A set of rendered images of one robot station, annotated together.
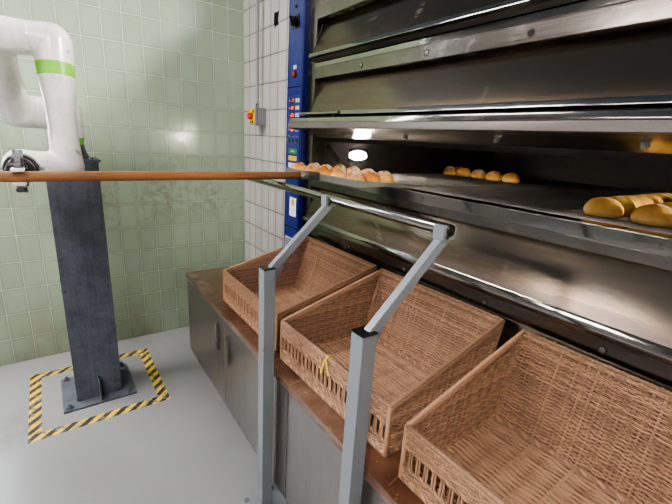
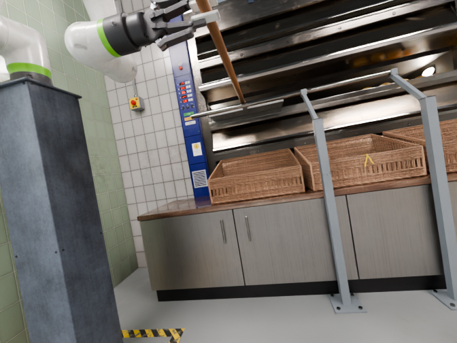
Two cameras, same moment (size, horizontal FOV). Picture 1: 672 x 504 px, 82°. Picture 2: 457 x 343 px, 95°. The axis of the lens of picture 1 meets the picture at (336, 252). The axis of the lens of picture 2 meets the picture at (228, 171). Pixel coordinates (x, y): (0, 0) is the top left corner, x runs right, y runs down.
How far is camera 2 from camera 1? 156 cm
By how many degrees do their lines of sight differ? 45
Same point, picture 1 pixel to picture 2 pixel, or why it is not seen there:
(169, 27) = (50, 32)
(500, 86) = (333, 47)
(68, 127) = not seen: hidden behind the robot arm
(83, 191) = (69, 125)
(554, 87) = (358, 43)
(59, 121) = not seen: hidden behind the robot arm
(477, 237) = (340, 110)
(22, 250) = not seen: outside the picture
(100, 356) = (105, 328)
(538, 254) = (370, 105)
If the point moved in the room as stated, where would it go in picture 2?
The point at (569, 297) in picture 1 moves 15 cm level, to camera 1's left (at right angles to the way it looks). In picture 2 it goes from (392, 111) to (387, 110)
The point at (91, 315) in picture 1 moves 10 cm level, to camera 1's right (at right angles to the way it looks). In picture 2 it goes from (90, 275) to (118, 264)
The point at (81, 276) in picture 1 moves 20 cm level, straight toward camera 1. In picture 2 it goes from (77, 226) to (122, 220)
